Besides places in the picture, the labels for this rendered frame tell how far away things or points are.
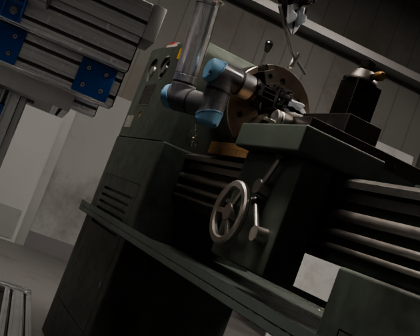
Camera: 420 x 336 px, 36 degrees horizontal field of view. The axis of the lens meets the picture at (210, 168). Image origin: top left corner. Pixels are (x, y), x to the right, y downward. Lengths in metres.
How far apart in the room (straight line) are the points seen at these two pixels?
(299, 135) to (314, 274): 3.73
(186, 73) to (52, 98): 0.45
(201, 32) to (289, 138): 0.69
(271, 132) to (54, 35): 0.56
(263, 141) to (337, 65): 4.15
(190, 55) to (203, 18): 0.12
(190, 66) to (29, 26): 0.56
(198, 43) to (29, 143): 3.08
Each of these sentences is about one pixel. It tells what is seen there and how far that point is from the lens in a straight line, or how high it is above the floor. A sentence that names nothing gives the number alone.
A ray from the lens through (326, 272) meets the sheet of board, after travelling 5.06.
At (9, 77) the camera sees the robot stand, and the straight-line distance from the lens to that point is 1.69.
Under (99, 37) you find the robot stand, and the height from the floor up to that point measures 0.99.
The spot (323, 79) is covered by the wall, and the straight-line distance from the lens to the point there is 5.51.
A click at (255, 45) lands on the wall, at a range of 5.31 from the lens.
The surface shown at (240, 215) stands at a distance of 1.41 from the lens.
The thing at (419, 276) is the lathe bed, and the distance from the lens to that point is 1.15.
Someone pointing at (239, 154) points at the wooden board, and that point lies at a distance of 1.80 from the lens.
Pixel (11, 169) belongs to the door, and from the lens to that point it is 4.88.
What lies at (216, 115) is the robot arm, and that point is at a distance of 1.85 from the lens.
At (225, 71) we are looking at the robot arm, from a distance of 1.86.
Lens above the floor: 0.68
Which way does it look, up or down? 4 degrees up
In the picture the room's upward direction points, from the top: 21 degrees clockwise
